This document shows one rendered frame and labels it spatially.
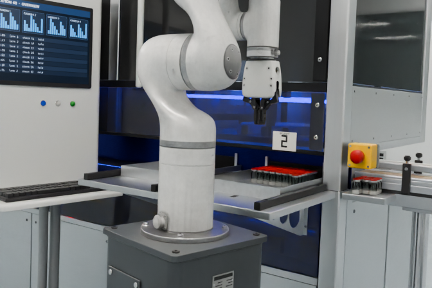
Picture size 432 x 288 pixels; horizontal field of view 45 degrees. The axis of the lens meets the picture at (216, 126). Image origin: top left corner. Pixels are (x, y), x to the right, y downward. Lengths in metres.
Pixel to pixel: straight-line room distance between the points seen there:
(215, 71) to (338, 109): 0.66
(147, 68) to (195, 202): 0.30
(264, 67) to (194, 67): 0.37
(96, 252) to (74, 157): 0.47
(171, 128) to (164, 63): 0.13
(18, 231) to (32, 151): 0.83
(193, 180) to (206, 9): 0.34
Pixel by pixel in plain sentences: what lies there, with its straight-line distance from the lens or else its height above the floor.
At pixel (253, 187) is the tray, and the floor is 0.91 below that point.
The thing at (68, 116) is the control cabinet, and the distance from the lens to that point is 2.04.
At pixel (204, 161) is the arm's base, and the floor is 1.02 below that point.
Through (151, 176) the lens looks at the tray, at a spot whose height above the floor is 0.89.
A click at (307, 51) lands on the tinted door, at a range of 1.67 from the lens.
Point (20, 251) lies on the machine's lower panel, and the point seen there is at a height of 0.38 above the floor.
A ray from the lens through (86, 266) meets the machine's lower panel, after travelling 2.38.
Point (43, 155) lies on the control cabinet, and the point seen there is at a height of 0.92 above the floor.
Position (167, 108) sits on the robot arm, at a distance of 1.07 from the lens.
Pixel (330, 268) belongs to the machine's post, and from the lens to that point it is 1.68.
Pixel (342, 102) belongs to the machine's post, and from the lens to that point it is 1.60.
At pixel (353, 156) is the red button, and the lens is 1.55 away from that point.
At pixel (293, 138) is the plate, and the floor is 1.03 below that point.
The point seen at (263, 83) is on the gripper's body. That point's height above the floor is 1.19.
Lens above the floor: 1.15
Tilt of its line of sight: 3 degrees down
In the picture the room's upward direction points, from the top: 2 degrees clockwise
